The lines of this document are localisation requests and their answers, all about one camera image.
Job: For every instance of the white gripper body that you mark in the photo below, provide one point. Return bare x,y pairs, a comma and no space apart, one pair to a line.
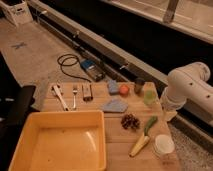
169,115

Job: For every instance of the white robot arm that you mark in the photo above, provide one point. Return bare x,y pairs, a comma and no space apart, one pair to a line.
187,83

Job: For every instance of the dark pepper shaker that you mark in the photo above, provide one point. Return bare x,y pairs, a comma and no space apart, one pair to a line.
138,84

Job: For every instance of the green translucent cup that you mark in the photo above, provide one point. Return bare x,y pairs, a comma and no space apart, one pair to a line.
149,97

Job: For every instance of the white round lid container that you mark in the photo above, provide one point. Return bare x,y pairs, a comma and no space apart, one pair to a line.
163,145

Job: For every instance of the yellow corn toy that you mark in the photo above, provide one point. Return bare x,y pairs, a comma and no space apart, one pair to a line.
142,141

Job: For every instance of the dark grape bunch toy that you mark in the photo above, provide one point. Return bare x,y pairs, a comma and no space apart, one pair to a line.
129,121

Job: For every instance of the orange tomato toy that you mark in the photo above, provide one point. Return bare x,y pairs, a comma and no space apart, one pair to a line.
124,90

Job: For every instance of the blue folded cloth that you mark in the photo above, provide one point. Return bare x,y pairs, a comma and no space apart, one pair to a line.
114,106

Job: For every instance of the blue sponge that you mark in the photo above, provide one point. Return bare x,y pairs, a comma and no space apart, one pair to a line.
112,87

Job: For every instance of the blue power tool device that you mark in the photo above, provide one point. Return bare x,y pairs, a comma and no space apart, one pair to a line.
92,70

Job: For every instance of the silver fork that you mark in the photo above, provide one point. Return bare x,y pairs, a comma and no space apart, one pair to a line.
74,91

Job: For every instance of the yellow plastic tub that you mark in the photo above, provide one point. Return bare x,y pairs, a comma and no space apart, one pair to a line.
61,141

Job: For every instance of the black chair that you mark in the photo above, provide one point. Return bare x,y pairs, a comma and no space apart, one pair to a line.
11,127

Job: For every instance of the white storage box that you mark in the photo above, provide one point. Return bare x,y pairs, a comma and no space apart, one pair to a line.
17,14

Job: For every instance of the white handled spatula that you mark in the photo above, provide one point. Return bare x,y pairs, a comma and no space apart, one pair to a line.
56,91

